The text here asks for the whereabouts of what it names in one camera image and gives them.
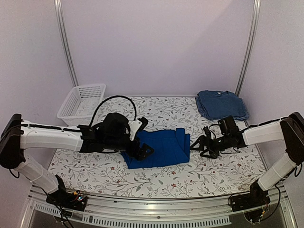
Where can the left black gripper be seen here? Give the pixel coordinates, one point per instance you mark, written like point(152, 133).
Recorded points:
point(141, 155)

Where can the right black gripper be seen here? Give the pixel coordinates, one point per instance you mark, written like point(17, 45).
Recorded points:
point(203, 139)

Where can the bright blue garment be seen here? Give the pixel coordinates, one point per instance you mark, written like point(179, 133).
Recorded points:
point(171, 147)

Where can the dark teal t-shirt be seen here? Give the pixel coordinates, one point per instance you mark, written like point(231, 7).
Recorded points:
point(206, 94)

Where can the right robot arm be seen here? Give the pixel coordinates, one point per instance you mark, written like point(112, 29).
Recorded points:
point(289, 129)

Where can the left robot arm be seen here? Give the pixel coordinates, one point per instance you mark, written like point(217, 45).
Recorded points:
point(115, 133)

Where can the white plastic laundry basket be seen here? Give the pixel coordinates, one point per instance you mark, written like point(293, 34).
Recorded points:
point(80, 103)

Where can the floral patterned table mat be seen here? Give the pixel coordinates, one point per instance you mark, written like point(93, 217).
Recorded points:
point(232, 172)

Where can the folded blue checkered shirt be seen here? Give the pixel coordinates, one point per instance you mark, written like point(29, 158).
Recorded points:
point(218, 109)

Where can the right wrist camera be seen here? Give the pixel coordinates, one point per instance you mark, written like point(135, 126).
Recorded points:
point(209, 133)

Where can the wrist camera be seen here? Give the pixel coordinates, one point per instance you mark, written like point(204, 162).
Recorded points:
point(137, 126)
point(209, 133)

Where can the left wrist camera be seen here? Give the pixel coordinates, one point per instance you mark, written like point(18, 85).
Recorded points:
point(137, 126)

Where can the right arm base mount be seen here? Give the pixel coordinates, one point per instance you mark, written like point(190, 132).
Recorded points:
point(250, 200)

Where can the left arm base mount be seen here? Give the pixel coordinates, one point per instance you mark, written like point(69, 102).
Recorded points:
point(75, 201)

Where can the right aluminium frame post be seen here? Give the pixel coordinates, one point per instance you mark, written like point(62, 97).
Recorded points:
point(250, 44)

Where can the aluminium frame post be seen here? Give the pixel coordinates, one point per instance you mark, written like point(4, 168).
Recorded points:
point(250, 44)
point(64, 40)

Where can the left aluminium frame post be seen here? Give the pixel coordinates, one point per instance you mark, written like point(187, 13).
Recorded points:
point(64, 40)

